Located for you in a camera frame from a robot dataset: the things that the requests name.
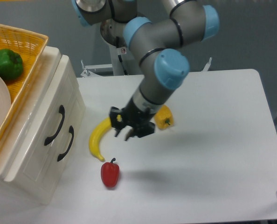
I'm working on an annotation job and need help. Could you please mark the yellow banana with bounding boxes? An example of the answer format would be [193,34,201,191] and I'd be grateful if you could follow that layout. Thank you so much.
[89,118,112,162]

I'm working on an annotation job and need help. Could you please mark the red bell pepper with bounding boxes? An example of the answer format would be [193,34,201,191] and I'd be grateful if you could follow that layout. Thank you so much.
[101,158,120,188]

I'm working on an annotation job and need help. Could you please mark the white drawer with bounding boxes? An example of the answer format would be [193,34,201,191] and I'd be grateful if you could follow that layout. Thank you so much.
[4,55,85,204]

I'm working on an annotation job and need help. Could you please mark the white drawer cabinet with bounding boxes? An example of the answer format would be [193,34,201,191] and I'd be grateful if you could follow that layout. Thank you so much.
[0,45,86,206]

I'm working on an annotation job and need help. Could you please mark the green bell pepper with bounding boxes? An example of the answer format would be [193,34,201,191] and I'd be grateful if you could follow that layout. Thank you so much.
[0,49,24,80]

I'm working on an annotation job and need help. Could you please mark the yellow bell pepper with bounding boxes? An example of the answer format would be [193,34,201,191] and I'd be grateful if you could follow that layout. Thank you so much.
[154,105,174,130]

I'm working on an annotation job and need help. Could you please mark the black lower drawer handle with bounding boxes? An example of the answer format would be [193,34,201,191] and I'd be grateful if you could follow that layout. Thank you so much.
[57,126,75,162]

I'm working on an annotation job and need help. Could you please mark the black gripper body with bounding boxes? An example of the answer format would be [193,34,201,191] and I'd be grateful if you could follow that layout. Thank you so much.
[122,98,155,138]

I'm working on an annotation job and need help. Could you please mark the black top drawer handle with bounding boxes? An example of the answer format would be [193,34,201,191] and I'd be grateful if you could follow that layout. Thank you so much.
[44,105,65,146]

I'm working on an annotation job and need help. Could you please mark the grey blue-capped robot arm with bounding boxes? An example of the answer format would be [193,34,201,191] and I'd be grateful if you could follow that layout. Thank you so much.
[72,0,220,138]

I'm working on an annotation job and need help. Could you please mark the white table bracket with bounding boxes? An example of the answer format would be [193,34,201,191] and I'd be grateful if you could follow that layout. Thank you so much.
[81,60,114,77]

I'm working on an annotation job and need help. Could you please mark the black drawer handle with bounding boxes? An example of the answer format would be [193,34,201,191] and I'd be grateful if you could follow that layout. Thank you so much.
[44,105,65,146]
[57,126,75,162]

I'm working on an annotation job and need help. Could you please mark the orange woven basket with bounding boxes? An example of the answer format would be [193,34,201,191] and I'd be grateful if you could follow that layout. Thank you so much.
[0,24,48,153]

